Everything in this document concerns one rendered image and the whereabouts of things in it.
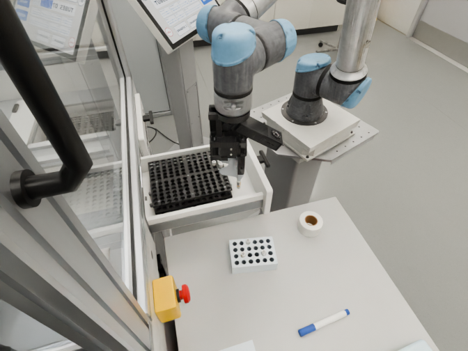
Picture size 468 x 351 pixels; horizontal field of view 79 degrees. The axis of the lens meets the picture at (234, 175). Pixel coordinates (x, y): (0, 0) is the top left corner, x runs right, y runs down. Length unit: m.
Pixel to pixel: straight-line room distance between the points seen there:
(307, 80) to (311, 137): 0.21
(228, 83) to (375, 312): 0.66
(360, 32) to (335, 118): 0.40
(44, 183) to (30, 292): 0.09
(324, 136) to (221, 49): 0.71
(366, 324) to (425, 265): 1.19
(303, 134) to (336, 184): 1.06
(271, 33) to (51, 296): 0.51
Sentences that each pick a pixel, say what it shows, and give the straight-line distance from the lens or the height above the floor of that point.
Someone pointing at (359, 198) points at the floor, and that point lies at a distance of 2.11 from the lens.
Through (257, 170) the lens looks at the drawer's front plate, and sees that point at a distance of 0.81.
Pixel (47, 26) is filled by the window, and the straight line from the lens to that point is 0.46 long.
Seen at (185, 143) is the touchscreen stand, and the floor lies 0.21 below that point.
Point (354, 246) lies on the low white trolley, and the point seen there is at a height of 0.76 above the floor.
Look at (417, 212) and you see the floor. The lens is 2.21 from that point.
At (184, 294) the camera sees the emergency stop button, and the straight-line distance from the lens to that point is 0.67.
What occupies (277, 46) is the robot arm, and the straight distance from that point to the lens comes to 0.58.
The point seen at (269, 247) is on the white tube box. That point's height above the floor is 0.78.
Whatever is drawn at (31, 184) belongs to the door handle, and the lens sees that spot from 0.22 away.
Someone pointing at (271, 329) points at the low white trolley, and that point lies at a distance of 0.78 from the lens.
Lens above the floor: 1.51
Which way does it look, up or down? 47 degrees down
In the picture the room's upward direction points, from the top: straight up
